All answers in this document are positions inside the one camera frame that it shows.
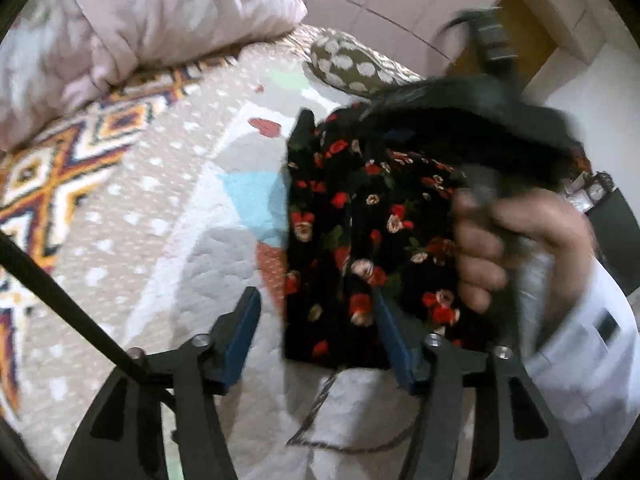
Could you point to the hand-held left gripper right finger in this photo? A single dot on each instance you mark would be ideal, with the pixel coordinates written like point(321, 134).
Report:
point(397, 355)

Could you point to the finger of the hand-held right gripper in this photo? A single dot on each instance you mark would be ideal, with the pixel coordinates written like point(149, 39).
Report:
point(400, 105)

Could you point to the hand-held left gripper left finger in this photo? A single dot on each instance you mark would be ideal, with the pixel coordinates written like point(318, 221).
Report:
point(237, 345)

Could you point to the black floral garment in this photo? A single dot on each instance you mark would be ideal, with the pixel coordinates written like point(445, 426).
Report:
point(350, 240)

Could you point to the person's right forearm white sleeve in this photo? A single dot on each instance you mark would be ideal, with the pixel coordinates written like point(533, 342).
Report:
point(585, 350)

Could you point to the person's right hand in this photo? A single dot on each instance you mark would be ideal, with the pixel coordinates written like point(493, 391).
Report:
point(510, 240)

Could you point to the olive polka dot pillow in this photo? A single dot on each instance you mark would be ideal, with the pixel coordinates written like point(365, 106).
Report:
point(350, 62)

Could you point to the wooden door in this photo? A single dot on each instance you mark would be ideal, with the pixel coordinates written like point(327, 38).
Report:
point(530, 35)

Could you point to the beige dotted quilt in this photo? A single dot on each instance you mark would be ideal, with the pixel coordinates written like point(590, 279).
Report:
point(175, 240)

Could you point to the black panel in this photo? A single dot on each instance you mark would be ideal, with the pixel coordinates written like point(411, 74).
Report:
point(617, 240)

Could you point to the geometric patterned plush blanket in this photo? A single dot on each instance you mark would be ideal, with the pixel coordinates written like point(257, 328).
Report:
point(50, 180)

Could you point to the pink floral blanket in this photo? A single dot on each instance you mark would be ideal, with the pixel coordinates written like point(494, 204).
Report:
point(125, 25)

